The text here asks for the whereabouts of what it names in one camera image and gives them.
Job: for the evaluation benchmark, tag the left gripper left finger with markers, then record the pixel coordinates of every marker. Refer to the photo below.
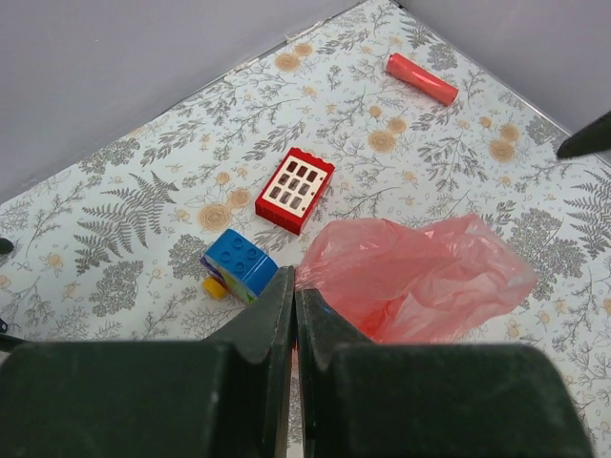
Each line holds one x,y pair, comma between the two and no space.
224,396

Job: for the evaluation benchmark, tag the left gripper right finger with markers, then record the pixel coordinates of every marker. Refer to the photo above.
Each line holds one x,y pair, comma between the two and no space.
363,399

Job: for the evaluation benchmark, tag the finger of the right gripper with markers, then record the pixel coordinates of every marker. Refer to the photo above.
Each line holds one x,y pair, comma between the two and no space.
592,139

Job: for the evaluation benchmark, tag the red plastic trash bag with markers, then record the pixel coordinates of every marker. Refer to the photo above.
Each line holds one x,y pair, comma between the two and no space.
403,285

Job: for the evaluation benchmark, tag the red trash bag roll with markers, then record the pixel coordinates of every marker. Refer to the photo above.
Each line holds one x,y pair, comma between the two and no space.
408,72

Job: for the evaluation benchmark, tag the colourful toy brick car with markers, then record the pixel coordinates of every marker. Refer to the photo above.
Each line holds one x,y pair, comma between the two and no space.
237,267

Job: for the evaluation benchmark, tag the red window toy brick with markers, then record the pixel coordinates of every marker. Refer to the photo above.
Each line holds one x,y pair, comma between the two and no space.
293,191

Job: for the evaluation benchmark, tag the black music stand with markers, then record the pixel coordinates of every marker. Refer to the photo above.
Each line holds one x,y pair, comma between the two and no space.
6,246

